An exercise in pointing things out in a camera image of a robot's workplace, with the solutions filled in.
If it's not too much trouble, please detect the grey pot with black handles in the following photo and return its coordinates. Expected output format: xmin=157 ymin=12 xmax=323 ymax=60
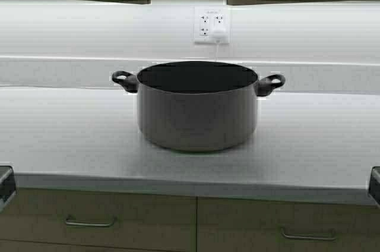
xmin=111 ymin=61 xmax=286 ymax=152

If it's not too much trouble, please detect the white plug adapter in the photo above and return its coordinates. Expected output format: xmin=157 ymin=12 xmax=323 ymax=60
xmin=210 ymin=27 xmax=228 ymax=43

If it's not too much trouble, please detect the middle beige drawer front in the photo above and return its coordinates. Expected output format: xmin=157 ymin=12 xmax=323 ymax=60
xmin=197 ymin=198 xmax=379 ymax=251

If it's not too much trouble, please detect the beige drawer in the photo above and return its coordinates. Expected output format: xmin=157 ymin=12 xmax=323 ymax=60
xmin=197 ymin=198 xmax=379 ymax=251
xmin=1 ymin=189 xmax=196 ymax=251

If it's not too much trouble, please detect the left beige drawer front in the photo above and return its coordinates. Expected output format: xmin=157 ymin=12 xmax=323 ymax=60
xmin=1 ymin=189 xmax=196 ymax=251

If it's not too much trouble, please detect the white wall outlet plate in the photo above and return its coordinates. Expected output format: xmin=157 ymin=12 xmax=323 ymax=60
xmin=194 ymin=5 xmax=230 ymax=45

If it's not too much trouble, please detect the left drawer metal handle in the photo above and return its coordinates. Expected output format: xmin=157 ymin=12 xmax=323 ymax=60
xmin=65 ymin=215 xmax=118 ymax=228

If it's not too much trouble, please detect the drawer metal handle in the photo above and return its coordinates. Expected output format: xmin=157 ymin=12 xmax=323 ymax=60
xmin=65 ymin=215 xmax=118 ymax=228
xmin=280 ymin=228 xmax=337 ymax=241

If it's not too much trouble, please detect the middle drawer metal handle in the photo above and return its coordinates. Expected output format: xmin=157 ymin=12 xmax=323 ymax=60
xmin=280 ymin=228 xmax=337 ymax=241

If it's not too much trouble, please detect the left robot base metal frame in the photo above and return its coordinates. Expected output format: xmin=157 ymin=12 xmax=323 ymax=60
xmin=0 ymin=166 xmax=17 ymax=212

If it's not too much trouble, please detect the right robot base metal frame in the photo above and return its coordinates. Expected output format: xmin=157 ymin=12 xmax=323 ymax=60
xmin=368 ymin=166 xmax=380 ymax=206

